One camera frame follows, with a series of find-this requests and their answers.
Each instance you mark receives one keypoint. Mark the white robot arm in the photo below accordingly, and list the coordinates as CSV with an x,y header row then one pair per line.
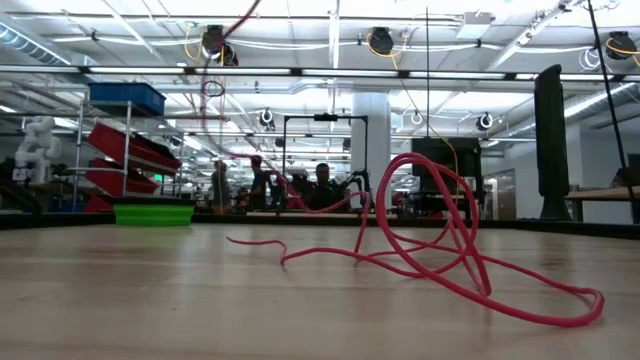
x,y
37,145

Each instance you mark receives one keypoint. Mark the black background robot arm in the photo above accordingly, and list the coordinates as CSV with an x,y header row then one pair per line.
x,y
295,182
357,176

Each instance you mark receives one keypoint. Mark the person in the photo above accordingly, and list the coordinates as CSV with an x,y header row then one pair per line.
x,y
258,185
325,192
220,190

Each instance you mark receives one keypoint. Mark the black gantry stand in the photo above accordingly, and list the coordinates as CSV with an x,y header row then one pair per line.
x,y
325,117

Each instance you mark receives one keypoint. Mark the white square pillar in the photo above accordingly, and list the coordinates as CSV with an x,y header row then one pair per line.
x,y
370,125

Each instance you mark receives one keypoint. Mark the long ceiling light strip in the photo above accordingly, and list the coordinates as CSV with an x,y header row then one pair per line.
x,y
350,72

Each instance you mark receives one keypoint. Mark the black monitor cabinet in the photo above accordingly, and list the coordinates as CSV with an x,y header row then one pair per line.
x,y
440,145

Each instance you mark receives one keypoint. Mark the green square plastic bin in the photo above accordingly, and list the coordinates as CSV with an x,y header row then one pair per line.
x,y
150,215

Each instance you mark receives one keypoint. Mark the red plastic storage bin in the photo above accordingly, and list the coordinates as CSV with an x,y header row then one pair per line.
x,y
97,205
115,142
110,180

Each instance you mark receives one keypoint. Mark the blue plastic storage bin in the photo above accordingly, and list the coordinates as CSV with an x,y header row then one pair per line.
x,y
125,95

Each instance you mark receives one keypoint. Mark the white ceiling box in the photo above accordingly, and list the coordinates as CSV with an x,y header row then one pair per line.
x,y
475,27

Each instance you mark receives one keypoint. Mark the tall black panel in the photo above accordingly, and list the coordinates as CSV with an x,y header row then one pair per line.
x,y
550,140

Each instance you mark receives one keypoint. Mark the wooden table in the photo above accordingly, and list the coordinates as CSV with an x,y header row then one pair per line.
x,y
600,192

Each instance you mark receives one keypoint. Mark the slanted black pole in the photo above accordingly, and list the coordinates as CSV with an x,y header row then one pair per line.
x,y
612,110

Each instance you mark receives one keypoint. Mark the black aluminium table frame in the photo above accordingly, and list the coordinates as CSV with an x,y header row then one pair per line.
x,y
50,220

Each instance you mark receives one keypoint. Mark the silver ceiling duct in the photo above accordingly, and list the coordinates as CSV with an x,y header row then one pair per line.
x,y
25,42

